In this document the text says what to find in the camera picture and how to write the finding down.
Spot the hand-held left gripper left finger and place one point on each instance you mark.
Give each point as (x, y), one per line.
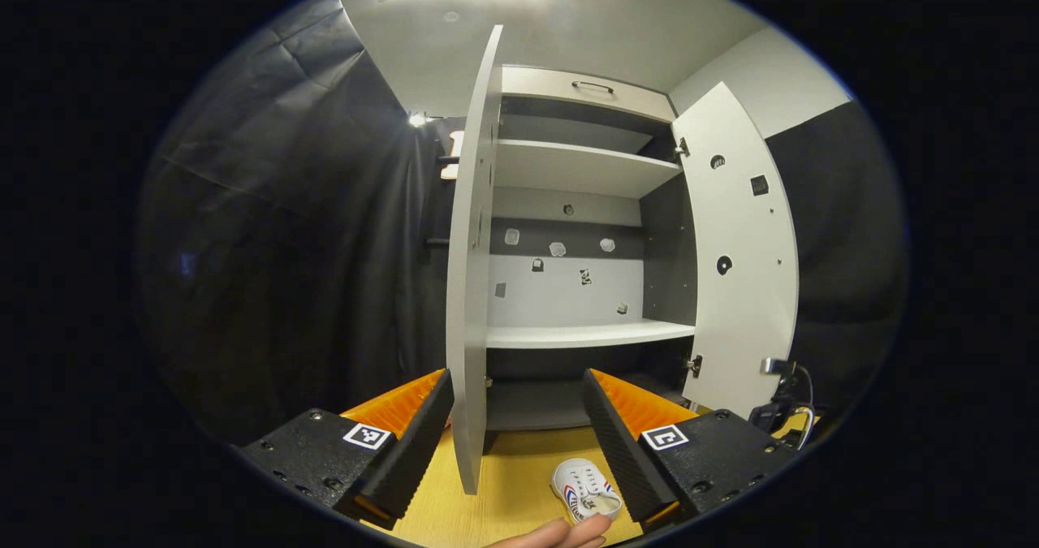
(410, 455)

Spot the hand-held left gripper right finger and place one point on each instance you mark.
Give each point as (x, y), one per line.
(621, 455)

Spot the white striped canvas shoe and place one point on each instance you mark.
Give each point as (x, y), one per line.
(580, 483)

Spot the white cabinet door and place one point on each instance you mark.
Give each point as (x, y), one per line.
(469, 329)
(747, 321)

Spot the white grey shoe cabinet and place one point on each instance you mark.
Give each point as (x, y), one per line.
(584, 166)

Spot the white cabinet drawer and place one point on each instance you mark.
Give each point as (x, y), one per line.
(552, 85)

